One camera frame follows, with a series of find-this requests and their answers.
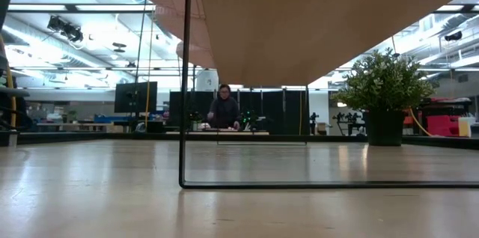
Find black frame wooden shelf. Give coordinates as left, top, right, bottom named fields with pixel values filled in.
left=178, top=0, right=479, bottom=189

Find person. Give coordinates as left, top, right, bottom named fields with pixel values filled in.
left=207, top=83, right=242, bottom=131

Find black room divider panels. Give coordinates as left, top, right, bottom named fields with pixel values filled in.
left=168, top=88, right=311, bottom=136

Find white cylinder tank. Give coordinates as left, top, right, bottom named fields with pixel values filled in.
left=195, top=68, right=220, bottom=92

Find black background computer monitor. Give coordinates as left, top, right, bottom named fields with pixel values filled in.
left=114, top=81, right=159, bottom=115

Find green plant black pot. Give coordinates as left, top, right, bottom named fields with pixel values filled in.
left=331, top=47, right=439, bottom=147

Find black ceiling light cluster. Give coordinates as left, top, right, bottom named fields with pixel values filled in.
left=46, top=15, right=85, bottom=43

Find red and black cart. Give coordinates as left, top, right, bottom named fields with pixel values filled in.
left=403, top=97, right=473, bottom=138

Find yellow rod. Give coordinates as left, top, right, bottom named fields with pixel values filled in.
left=0, top=34, right=18, bottom=129

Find pale yellow container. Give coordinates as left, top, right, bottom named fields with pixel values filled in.
left=457, top=116, right=476, bottom=138

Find black hanging cable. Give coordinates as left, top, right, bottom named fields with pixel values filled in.
left=133, top=0, right=147, bottom=119

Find black metal table frame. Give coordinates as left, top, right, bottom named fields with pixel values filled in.
left=16, top=131, right=479, bottom=150

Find yellow floor cable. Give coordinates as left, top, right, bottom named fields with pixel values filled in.
left=408, top=107, right=435, bottom=137

